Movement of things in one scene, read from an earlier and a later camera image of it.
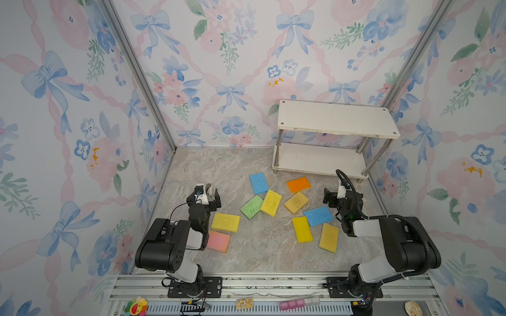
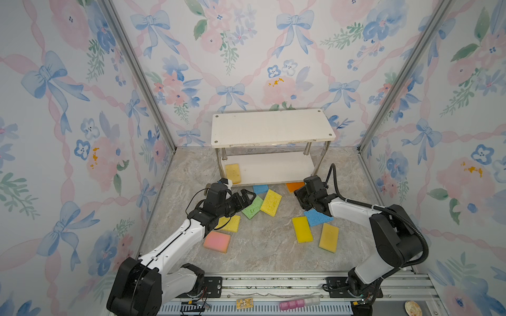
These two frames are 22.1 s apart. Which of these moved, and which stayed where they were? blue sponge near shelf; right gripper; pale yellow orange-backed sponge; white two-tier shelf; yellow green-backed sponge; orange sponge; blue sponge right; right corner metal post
Moved: white two-tier shelf; right gripper; pale yellow orange-backed sponge
Stayed: orange sponge; right corner metal post; blue sponge near shelf; blue sponge right; yellow green-backed sponge
